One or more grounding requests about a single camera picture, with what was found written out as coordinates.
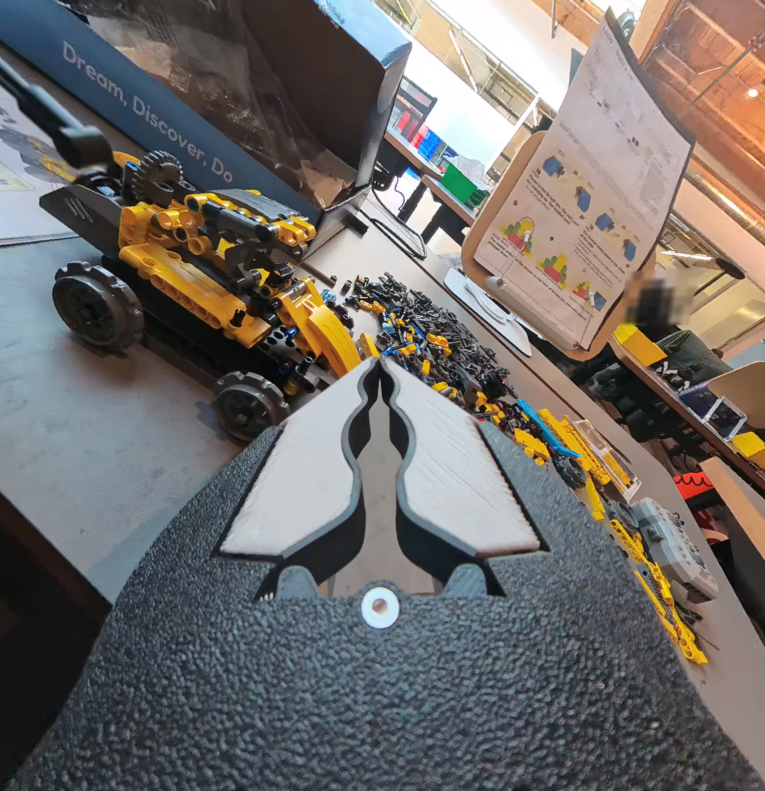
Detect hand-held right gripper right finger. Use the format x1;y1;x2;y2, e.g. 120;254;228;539
381;357;543;582

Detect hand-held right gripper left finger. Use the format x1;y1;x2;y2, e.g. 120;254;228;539
219;357;380;582

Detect yellow black brick vehicle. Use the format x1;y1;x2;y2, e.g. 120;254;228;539
40;151;380;442

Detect black axle with grey elbow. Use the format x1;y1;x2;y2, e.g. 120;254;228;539
0;43;121;183

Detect grey desk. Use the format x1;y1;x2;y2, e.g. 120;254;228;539
0;37;765;791

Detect black brick wheel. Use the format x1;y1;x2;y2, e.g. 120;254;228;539
549;454;587;489

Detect pile of small brick parts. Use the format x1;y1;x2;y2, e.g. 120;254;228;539
321;272;519;427

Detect grey motor brick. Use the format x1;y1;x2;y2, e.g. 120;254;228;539
630;497;720;603

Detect large yellow and blue parts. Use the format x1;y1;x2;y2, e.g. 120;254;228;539
608;519;707;665

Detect green bin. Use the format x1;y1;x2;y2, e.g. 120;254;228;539
441;162;491;205

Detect instruction sheet on wooden stand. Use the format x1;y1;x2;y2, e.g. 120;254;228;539
444;9;695;362

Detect background table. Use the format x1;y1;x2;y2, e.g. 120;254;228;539
382;130;482;245

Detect printed instruction sheet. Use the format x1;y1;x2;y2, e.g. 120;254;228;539
474;9;695;350

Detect row of red blue bins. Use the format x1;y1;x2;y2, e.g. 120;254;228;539
395;108;451;161

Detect building instruction booklet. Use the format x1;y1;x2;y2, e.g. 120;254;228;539
0;74;81;248

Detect blue cardboard box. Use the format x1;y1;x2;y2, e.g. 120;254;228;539
0;0;414;236

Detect clear plastic bag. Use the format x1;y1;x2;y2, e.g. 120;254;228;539
68;0;359;208

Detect black cable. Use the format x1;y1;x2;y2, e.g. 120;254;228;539
364;173;429;260

